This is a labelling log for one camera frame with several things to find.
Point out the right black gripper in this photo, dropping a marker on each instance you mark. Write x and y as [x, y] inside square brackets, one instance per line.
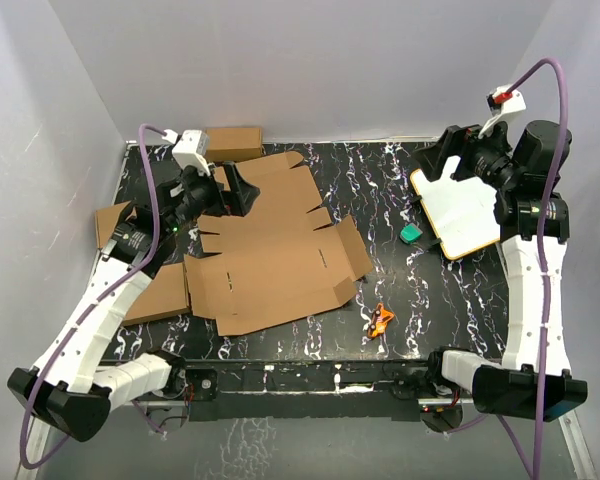
[471, 140]

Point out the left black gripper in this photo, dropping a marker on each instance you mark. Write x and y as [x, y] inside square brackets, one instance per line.
[224, 202]

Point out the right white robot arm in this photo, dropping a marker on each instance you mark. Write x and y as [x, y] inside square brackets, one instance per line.
[533, 378]

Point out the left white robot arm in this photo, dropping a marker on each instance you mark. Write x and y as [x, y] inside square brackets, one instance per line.
[64, 388]

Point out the folded cardboard box back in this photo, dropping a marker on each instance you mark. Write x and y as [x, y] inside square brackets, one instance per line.
[234, 144]

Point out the folded cardboard box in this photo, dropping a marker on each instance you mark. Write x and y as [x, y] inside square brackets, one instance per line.
[166, 296]
[234, 144]
[106, 220]

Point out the folded cardboard box front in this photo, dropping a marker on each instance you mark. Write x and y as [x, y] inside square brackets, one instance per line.
[166, 296]

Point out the folded cardboard box left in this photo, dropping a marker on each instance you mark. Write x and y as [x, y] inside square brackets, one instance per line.
[106, 220]

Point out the white board yellow rim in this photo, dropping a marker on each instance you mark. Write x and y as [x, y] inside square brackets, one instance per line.
[461, 214]

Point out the green eraser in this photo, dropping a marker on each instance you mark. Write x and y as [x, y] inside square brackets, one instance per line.
[410, 233]

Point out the orange toy truck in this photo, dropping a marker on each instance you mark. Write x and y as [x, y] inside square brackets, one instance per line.
[380, 319]

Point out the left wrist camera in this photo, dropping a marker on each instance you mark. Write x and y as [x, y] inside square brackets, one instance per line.
[190, 150]

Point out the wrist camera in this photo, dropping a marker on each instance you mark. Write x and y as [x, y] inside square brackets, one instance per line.
[190, 150]
[504, 106]

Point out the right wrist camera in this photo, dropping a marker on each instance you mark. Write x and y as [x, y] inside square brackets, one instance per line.
[504, 106]

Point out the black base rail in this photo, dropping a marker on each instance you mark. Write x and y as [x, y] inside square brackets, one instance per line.
[317, 389]

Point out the aluminium frame rail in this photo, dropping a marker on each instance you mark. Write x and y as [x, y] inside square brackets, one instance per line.
[577, 447]

